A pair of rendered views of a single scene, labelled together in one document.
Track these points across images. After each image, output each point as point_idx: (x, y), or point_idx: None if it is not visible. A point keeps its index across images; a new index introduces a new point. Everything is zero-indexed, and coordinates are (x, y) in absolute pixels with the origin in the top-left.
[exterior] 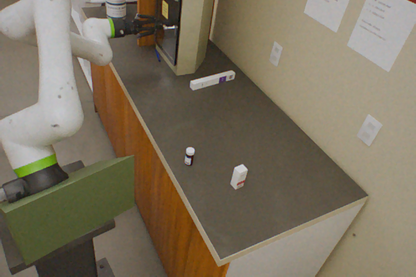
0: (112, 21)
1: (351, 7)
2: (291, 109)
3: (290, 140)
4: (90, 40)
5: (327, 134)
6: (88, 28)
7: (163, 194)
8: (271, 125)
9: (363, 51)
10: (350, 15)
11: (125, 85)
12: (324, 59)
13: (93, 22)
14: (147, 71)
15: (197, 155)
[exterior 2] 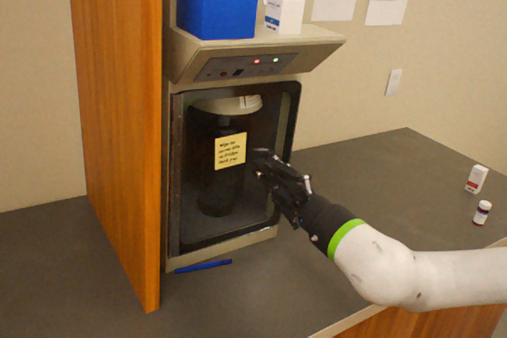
0: (358, 218)
1: None
2: (311, 137)
3: (365, 150)
4: (467, 250)
5: (357, 121)
6: (418, 262)
7: (444, 314)
8: (348, 158)
9: (379, 20)
10: None
11: (355, 308)
12: (342, 54)
13: (402, 244)
14: (280, 279)
15: (456, 215)
